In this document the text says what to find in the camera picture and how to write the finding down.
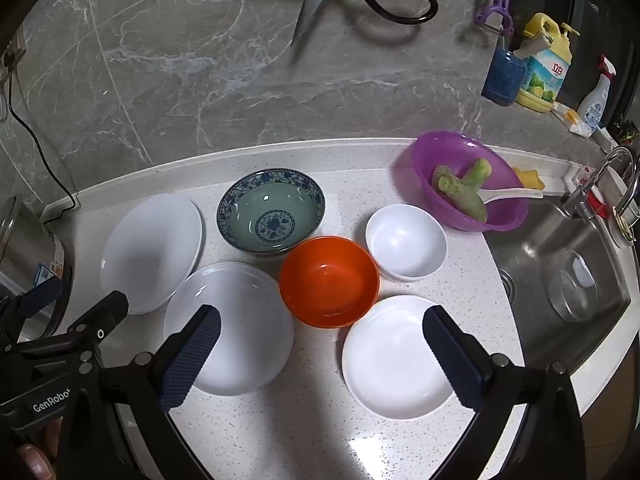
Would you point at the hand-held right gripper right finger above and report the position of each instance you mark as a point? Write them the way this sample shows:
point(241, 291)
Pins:
point(450, 360)

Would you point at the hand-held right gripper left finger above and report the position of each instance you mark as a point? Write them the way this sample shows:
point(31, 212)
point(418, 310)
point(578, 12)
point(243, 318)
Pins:
point(192, 355)

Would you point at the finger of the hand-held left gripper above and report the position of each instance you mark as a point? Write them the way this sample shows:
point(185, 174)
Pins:
point(42, 296)
point(100, 322)

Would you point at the white plate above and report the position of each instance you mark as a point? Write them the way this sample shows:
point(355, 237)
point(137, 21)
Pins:
point(150, 250)
point(250, 330)
point(390, 360)

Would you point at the white bowl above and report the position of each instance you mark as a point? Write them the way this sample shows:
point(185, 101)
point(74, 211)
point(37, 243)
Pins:
point(406, 242)

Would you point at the orange plastic bowl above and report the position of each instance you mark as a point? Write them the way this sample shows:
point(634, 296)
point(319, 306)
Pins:
point(327, 280)

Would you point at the blue patterned ceramic bowl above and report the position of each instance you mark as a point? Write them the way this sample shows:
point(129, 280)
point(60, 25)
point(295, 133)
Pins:
point(270, 215)

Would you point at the person's left hand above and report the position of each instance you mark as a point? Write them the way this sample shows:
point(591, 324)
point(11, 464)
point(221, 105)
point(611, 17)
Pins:
point(37, 462)

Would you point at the stainless steel cooker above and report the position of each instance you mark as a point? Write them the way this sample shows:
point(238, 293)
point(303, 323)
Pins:
point(30, 270)

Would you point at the steel sink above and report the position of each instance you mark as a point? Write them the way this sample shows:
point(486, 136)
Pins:
point(535, 260)

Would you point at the clear glass bowl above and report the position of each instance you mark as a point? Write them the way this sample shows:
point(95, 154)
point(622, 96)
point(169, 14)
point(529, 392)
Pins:
point(572, 285)

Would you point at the green vegetable stem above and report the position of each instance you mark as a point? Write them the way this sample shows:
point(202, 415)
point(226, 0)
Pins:
point(479, 172)
point(457, 190)

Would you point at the white spoon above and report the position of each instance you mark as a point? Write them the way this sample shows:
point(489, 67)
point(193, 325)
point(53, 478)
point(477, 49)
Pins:
point(515, 194)

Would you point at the yellow sponge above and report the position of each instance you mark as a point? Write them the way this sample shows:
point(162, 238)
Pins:
point(529, 179)

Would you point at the steel faucet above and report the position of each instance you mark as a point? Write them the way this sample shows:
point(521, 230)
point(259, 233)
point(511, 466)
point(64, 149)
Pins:
point(575, 195)

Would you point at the purple plastic bowl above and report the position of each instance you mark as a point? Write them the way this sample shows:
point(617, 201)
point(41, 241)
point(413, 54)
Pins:
point(450, 152)

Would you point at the red white tag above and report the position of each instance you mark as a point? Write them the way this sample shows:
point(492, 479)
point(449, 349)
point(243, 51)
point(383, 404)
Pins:
point(596, 202)

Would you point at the white yellow packet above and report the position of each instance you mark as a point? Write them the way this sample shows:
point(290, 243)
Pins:
point(572, 120)

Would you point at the blue cup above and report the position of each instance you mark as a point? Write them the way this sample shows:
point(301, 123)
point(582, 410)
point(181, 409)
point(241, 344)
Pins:
point(502, 80)

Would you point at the white spray bottle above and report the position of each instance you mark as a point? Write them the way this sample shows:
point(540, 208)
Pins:
point(595, 100)

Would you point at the yellow dish soap bottle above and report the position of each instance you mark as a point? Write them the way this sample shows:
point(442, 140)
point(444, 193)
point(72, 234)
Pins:
point(545, 75)

